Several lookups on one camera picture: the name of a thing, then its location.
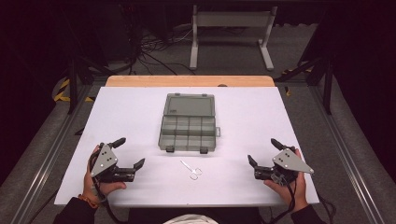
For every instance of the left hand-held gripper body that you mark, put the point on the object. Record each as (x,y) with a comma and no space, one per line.
(103,161)

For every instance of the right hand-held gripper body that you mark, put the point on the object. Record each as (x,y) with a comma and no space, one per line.
(288,163)

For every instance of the person's left hand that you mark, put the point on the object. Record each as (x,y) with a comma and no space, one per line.
(109,187)

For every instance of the person's right hand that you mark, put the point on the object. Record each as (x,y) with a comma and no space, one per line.
(288,193)

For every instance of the white table mat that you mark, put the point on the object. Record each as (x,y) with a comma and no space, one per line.
(236,124)

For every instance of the small silver scissors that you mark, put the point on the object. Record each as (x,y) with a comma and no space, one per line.
(193,171)

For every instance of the grey clear compartment box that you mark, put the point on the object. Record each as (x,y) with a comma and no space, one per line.
(188,124)

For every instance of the yellow black floor tape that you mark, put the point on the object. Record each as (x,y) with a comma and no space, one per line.
(62,93)

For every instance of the person's white clothing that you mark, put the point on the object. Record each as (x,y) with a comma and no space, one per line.
(190,219)

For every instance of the black metal stand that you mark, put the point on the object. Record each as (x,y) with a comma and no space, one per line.
(73,81)
(327,84)

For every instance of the wooden table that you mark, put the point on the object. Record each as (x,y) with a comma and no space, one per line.
(186,81)

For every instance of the white metal stand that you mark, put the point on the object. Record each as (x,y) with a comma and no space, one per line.
(233,19)

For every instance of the aluminium floor rail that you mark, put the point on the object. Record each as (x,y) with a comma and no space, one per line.
(348,155)
(46,161)

